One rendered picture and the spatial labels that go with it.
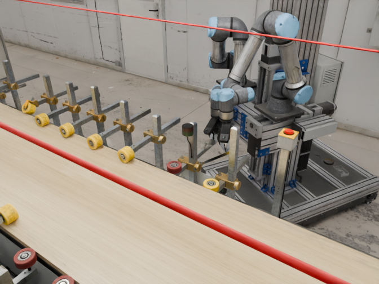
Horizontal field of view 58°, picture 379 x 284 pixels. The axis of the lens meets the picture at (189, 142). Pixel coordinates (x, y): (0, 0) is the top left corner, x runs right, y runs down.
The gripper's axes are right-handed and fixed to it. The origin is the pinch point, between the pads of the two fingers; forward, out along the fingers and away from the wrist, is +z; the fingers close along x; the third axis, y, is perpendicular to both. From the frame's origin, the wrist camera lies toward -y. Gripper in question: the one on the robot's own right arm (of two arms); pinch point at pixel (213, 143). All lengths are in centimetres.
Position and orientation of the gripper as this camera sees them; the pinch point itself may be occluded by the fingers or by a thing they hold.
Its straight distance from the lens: 218.6
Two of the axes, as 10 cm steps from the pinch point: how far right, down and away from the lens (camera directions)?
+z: 0.1, 8.6, 5.2
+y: 5.6, -4.3, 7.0
